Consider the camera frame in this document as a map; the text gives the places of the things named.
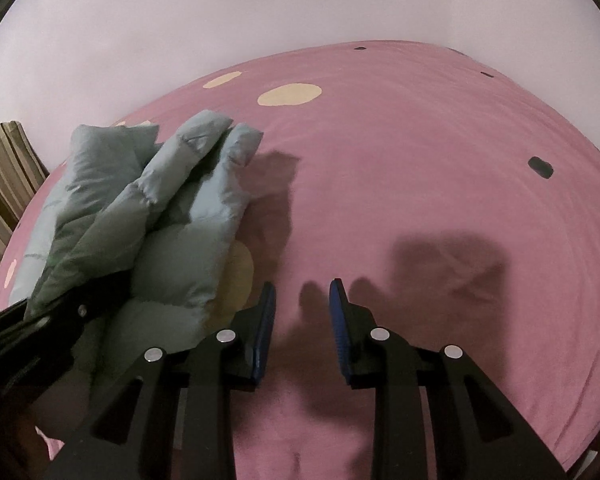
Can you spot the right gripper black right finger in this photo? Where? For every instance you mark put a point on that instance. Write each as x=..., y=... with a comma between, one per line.
x=437, y=414

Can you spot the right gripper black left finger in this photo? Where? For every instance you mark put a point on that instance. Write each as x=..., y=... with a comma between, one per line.
x=168, y=417

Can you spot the light blue puffer jacket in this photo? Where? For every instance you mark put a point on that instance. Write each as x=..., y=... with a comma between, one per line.
x=152, y=219

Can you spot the striped green curtain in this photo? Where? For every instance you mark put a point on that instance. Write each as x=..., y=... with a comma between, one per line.
x=22, y=173

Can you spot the pink polka dot bedsheet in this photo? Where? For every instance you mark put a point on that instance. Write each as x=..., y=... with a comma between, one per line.
x=453, y=204

